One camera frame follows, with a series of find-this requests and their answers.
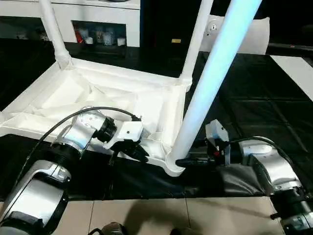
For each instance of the white plastic table top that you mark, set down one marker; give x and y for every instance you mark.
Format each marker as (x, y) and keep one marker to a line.
(110, 93)

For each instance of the white plastic table leg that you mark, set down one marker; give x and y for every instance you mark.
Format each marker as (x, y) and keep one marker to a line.
(217, 73)
(53, 31)
(196, 41)

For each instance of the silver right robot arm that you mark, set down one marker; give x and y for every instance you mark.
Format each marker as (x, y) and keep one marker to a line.
(274, 166)

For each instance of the dark left robot foot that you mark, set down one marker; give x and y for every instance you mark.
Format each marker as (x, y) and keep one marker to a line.
(113, 228)

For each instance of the black padded mat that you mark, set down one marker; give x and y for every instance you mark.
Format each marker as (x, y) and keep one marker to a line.
(269, 98)

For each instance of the white ceramic cup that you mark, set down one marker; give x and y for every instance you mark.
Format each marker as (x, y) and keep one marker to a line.
(89, 40)

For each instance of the white flat board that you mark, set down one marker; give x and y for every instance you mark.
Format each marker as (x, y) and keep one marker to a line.
(293, 71)

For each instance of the white curved plastic panel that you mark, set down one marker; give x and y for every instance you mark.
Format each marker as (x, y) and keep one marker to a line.
(254, 36)

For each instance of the white glass-door cabinet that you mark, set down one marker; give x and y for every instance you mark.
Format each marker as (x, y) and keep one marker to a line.
(73, 12)

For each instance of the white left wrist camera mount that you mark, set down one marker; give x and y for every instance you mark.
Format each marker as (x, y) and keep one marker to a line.
(128, 131)

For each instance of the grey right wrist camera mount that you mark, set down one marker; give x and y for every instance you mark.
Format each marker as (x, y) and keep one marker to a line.
(217, 132)

